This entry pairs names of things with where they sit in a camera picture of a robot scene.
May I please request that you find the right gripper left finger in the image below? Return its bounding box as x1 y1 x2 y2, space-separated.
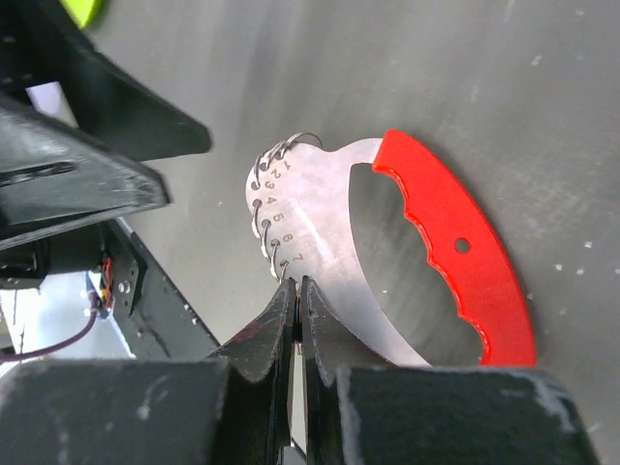
210 279 296 464

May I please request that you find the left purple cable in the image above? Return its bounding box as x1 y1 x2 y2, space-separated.
0 304 101 362

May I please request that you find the green plastic plate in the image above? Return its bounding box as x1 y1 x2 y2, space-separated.
61 0 106 30

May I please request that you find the red handled metal key holder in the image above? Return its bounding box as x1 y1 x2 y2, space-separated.
240 130 537 367

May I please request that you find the metal keyring cluster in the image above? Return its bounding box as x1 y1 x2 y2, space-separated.
246 132 323 283

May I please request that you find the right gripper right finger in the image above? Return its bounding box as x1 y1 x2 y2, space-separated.
299 276 388 464

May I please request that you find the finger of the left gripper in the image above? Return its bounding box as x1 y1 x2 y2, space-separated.
18 1 212 162
1 96 170 249

